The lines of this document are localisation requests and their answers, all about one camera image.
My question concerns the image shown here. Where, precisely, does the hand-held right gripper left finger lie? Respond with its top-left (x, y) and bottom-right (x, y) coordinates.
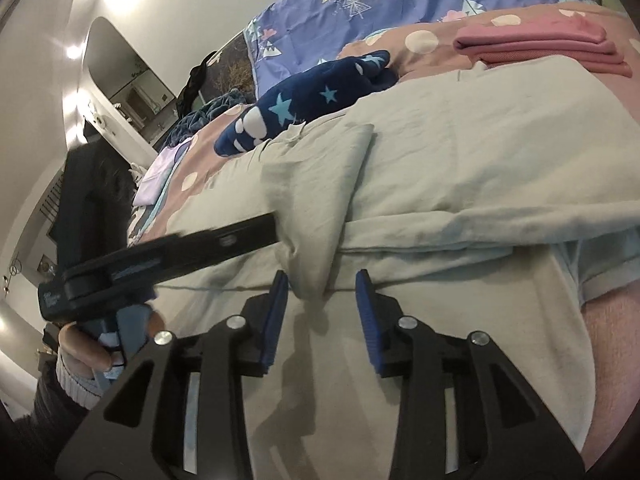
top-left (55, 270), bottom-right (291, 480)

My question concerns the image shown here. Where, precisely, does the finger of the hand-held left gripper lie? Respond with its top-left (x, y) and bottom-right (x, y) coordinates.
top-left (106, 212), bottom-right (279, 287)

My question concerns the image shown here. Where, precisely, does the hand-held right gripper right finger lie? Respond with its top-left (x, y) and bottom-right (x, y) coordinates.
top-left (355, 270), bottom-right (586, 480)

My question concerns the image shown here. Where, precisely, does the light green shirt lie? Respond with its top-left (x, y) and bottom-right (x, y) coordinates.
top-left (145, 54), bottom-right (640, 480)

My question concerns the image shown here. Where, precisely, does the person's left hand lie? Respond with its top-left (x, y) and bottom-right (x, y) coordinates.
top-left (57, 322), bottom-right (116, 380)

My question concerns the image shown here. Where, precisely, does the folded lavender cloth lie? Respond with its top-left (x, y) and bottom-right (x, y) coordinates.
top-left (132, 142), bottom-right (193, 206)

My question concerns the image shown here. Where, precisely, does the pink polka dot bedsheet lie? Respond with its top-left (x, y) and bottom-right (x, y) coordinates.
top-left (127, 2), bottom-right (640, 471)

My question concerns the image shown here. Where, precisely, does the teal knitted blanket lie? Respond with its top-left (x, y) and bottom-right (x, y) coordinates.
top-left (159, 89), bottom-right (256, 151)

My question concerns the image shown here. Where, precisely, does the black hanging clothing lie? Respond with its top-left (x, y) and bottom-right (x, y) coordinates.
top-left (175, 51), bottom-right (221, 116)

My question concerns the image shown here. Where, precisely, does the navy star print cloth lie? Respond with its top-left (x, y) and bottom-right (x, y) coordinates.
top-left (214, 50), bottom-right (399, 157)

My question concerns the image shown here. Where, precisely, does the dark patterned headboard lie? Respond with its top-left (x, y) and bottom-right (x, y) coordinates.
top-left (212, 30), bottom-right (258, 96)

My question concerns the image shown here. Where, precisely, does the folded pink cloth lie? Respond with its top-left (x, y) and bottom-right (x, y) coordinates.
top-left (454, 11), bottom-right (632, 79)

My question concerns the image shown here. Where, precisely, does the purple printed blanket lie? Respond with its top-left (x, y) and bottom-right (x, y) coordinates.
top-left (247, 0), bottom-right (598, 98)

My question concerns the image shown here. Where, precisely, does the arched wall mirror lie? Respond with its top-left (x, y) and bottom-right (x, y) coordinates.
top-left (82, 16), bottom-right (178, 133)

